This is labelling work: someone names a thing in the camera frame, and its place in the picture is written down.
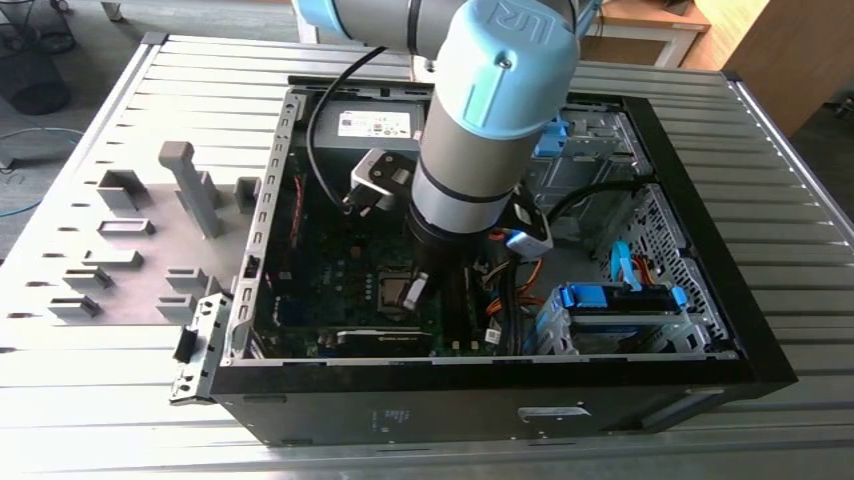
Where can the hard disk in blue carrier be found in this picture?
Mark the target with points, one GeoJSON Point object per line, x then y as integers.
{"type": "Point", "coordinates": [584, 297]}

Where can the grey box holder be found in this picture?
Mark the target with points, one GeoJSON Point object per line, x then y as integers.
{"type": "Point", "coordinates": [123, 197]}

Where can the green motherboard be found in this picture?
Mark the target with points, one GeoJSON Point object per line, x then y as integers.
{"type": "Point", "coordinates": [321, 290]}

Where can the blue plastic drive bracket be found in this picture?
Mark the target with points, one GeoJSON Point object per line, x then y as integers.
{"type": "Point", "coordinates": [553, 140]}

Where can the grey table leg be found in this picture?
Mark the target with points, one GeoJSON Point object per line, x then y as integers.
{"type": "Point", "coordinates": [114, 10]}

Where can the black graphics card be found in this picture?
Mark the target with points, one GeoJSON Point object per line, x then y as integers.
{"type": "Point", "coordinates": [387, 341]}

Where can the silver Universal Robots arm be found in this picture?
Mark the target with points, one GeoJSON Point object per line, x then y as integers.
{"type": "Point", "coordinates": [468, 150]}

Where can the wooden cabinet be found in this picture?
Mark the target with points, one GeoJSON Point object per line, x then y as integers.
{"type": "Point", "coordinates": [788, 60]}

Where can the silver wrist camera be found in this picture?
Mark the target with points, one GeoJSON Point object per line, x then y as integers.
{"type": "Point", "coordinates": [363, 175]}
{"type": "Point", "coordinates": [530, 245]}

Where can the grey CPU holder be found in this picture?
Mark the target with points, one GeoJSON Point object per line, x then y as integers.
{"type": "Point", "coordinates": [110, 260]}

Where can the wooden desk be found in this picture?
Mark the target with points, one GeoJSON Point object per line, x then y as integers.
{"type": "Point", "coordinates": [654, 17]}

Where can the silver disk bay cage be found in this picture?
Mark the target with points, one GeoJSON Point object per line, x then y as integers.
{"type": "Point", "coordinates": [588, 170]}

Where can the perforated silver disk bay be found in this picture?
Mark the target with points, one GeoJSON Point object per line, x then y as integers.
{"type": "Point", "coordinates": [657, 232]}

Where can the narrow grey slotted holder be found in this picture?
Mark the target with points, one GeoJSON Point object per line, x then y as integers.
{"type": "Point", "coordinates": [249, 200]}

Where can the grey parts rack plate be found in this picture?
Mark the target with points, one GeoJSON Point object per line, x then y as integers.
{"type": "Point", "coordinates": [167, 250]}

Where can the low grey clip holder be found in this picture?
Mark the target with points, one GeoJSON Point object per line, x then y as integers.
{"type": "Point", "coordinates": [175, 309]}
{"type": "Point", "coordinates": [70, 309]}
{"type": "Point", "coordinates": [183, 280]}
{"type": "Point", "coordinates": [83, 280]}

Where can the RAM slot with white clips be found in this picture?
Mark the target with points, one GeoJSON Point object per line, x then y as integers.
{"type": "Point", "coordinates": [454, 320]}
{"type": "Point", "coordinates": [473, 320]}

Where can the tall grey rack post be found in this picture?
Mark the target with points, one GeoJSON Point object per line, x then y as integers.
{"type": "Point", "coordinates": [197, 200]}

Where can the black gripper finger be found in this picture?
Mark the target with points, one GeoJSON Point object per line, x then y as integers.
{"type": "Point", "coordinates": [416, 292]}

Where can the black plastic latch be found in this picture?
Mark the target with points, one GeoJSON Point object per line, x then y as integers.
{"type": "Point", "coordinates": [185, 345]}

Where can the grey power supply unit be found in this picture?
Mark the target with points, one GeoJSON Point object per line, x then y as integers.
{"type": "Point", "coordinates": [374, 125]}

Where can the black PC case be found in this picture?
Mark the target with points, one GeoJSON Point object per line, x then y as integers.
{"type": "Point", "coordinates": [461, 415]}

